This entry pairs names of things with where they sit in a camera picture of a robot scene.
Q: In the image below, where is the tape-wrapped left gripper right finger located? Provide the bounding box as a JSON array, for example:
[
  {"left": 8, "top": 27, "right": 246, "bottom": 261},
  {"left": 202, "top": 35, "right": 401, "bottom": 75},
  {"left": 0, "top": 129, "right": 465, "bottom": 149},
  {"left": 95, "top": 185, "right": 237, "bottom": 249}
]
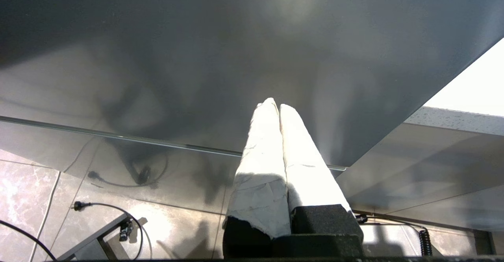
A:
[{"left": 279, "top": 104, "right": 365, "bottom": 236}]

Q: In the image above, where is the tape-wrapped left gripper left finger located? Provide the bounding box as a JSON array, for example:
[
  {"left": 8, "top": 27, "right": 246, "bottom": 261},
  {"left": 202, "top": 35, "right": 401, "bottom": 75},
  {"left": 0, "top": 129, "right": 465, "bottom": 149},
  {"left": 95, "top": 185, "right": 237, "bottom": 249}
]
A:
[{"left": 222, "top": 98, "right": 292, "bottom": 258}]

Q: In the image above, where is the grey under-counter cabinet front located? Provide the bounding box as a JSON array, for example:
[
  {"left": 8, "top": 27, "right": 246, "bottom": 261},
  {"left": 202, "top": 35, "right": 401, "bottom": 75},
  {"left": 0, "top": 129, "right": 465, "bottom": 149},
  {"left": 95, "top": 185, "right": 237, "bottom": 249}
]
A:
[{"left": 337, "top": 121, "right": 504, "bottom": 232}]

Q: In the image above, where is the small black clamp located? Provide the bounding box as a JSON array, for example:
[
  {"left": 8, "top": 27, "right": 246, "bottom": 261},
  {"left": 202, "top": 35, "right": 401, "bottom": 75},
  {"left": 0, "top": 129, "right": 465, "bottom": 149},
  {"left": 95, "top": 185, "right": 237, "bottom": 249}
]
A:
[{"left": 119, "top": 219, "right": 133, "bottom": 242}]

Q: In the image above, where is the tall grey cabinet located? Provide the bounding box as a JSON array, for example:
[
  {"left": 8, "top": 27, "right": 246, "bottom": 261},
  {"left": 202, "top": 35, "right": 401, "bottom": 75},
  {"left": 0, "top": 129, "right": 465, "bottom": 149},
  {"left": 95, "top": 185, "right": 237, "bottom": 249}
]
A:
[{"left": 0, "top": 0, "right": 504, "bottom": 215}]

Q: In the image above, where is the black coiled cable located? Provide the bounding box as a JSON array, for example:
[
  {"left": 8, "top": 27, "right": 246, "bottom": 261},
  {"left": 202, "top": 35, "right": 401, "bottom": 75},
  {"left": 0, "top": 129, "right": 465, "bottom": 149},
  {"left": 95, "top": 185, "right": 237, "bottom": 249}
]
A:
[{"left": 354, "top": 213, "right": 434, "bottom": 257}]

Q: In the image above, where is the black floor cable with plug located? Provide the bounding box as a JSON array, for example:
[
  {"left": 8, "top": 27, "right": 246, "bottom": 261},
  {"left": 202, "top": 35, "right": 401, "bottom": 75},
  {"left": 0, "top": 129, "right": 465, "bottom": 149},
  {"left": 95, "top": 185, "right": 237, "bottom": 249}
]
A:
[{"left": 72, "top": 200, "right": 153, "bottom": 260}]

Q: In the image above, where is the grey metal frame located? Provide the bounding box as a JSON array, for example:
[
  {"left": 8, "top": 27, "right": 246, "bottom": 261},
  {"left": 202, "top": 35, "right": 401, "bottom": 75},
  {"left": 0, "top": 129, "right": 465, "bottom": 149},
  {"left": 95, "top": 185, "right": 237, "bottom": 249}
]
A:
[{"left": 57, "top": 213, "right": 148, "bottom": 261}]

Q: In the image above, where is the thin black floor cable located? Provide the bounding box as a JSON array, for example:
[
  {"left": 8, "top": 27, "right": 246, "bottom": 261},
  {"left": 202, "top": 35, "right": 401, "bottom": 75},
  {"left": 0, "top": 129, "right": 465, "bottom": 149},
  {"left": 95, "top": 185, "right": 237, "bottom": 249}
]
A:
[{"left": 0, "top": 220, "right": 58, "bottom": 261}]

